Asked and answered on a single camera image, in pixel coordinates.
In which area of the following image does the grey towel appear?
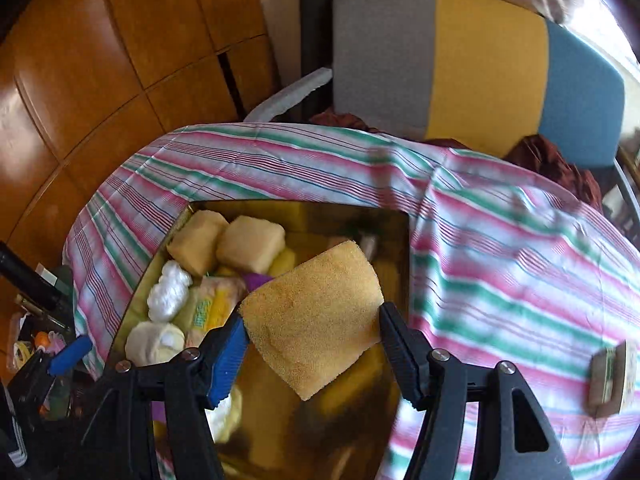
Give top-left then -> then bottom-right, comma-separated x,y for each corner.
125,321 -> 186,367

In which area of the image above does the green small carton box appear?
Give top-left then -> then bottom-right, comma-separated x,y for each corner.
587,340 -> 637,418

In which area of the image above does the white plastic bag bundle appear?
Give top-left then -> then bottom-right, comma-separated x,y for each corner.
146,260 -> 193,323

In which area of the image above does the pink snack packet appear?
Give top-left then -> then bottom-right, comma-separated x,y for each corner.
171,276 -> 246,348

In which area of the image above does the gold metal tin box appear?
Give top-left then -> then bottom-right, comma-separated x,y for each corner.
102,199 -> 412,480

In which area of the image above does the yellow sponge block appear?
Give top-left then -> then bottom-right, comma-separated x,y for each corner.
240,240 -> 384,401
167,210 -> 229,278
216,216 -> 285,274

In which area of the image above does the purple plastic packet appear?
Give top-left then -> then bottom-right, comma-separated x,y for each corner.
242,273 -> 272,294

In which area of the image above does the dark red cloth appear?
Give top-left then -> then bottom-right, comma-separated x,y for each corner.
309,108 -> 603,212

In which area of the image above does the wooden wardrobe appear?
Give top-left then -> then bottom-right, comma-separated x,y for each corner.
0,0 -> 281,361

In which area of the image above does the grey yellow blue chair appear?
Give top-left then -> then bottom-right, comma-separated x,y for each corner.
248,0 -> 639,240

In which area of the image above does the black rolled mat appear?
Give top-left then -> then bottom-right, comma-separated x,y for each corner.
297,0 -> 343,124

